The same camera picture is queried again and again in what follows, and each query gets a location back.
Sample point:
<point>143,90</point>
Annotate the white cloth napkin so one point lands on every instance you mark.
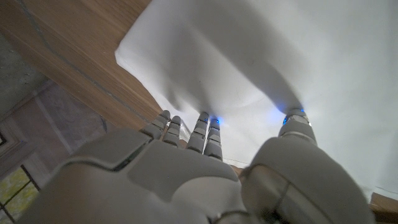
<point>248,56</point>

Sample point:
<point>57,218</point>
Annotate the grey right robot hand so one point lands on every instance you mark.
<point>171,180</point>

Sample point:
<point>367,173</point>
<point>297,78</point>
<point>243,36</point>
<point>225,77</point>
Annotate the printed window backdrop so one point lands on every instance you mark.
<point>37,133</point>

